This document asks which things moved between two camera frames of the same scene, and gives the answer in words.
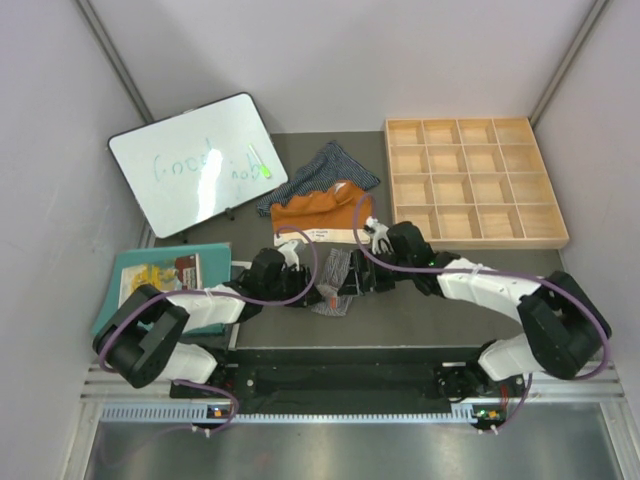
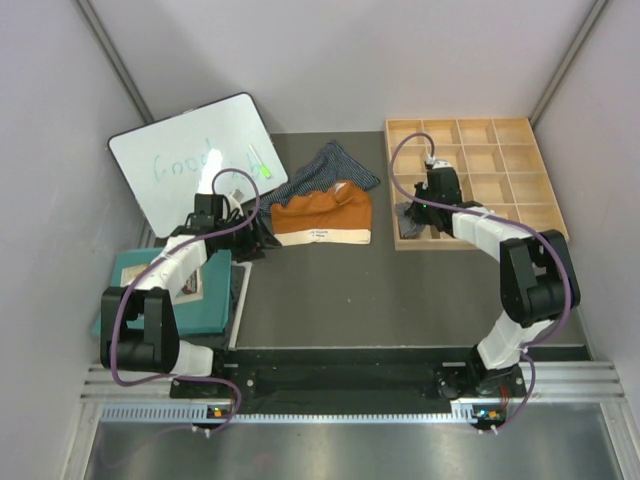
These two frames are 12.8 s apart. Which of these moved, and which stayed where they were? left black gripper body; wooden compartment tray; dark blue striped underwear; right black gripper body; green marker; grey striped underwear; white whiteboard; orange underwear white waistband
Moved: left black gripper body; grey striped underwear; right black gripper body
Stayed: dark blue striped underwear; wooden compartment tray; green marker; orange underwear white waistband; white whiteboard
